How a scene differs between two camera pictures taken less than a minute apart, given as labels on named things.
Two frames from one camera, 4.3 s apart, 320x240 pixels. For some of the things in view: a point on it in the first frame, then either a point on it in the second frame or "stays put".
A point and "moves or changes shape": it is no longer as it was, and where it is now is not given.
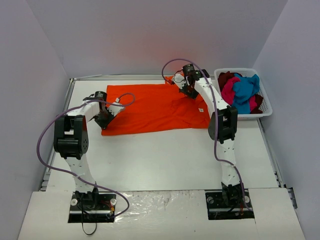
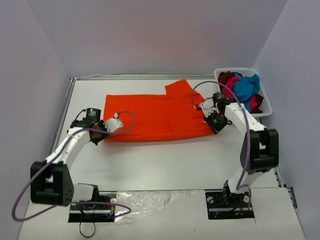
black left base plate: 88,207 stays put
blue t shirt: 244,89 stays put
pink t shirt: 227,85 stays put
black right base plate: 217,209 stays put
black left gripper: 103,119 -> 96,136
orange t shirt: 153,108 moves or changes shape
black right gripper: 188,90 -> 216,123
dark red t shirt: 222,77 stays put
